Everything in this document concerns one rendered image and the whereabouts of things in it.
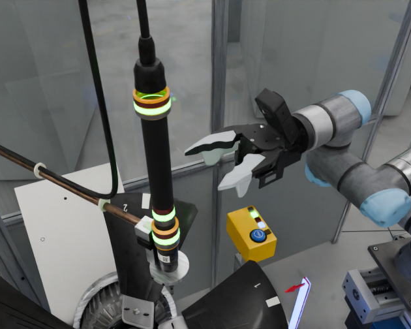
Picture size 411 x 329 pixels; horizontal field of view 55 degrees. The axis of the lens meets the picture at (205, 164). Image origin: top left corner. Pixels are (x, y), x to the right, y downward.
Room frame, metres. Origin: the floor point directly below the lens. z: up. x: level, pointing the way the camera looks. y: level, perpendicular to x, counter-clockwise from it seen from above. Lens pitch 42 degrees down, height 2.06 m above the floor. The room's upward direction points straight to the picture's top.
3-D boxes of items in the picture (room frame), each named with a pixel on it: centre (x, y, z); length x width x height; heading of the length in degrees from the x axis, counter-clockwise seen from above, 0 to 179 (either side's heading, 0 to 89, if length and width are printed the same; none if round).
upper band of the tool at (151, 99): (0.41, 0.06, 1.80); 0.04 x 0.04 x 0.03
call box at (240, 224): (0.82, -0.15, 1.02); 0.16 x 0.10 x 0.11; 23
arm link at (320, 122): (0.57, -0.18, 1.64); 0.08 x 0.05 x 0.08; 33
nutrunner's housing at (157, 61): (0.41, 0.06, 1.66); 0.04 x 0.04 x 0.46
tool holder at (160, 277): (0.41, 0.07, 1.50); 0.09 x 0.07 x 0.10; 58
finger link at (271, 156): (0.47, -0.09, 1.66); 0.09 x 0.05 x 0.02; 145
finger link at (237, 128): (0.52, -0.05, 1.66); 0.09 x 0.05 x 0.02; 102
